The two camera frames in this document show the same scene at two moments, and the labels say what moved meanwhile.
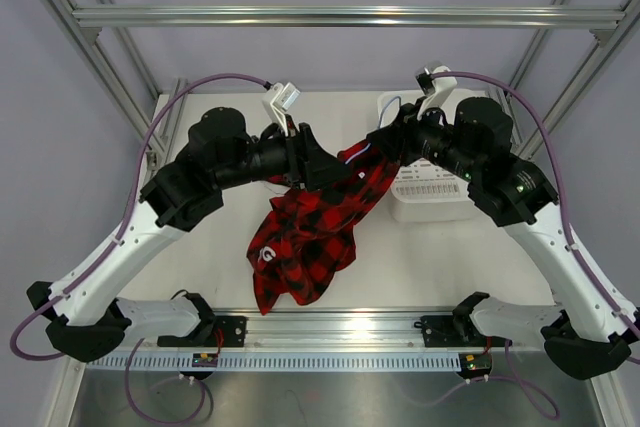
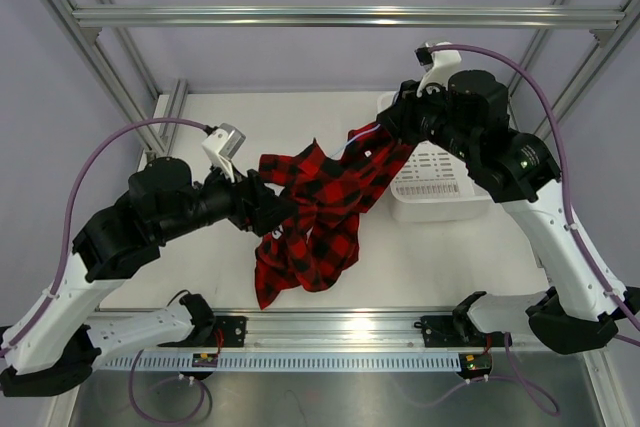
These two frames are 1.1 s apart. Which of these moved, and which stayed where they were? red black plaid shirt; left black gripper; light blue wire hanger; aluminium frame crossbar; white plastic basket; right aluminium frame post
Moved: red black plaid shirt; left black gripper; light blue wire hanger
Stayed: aluminium frame crossbar; right aluminium frame post; white plastic basket
